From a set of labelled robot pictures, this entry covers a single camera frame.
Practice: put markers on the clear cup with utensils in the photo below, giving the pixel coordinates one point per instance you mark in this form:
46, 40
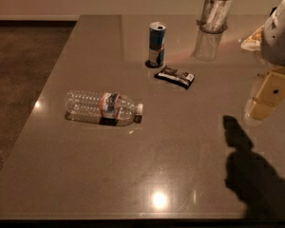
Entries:
214, 15

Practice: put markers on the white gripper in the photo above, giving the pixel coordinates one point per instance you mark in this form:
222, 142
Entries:
279, 40

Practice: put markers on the clear plastic water bottle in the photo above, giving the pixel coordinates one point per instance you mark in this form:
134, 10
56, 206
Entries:
102, 108

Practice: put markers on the black snack bar wrapper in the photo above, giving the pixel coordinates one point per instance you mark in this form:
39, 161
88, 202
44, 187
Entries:
176, 77

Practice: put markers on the yellow snack packet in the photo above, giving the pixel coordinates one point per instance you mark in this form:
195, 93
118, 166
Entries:
253, 42

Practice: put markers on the blue silver drink can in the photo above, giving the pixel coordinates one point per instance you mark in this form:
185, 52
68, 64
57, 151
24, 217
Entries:
156, 44

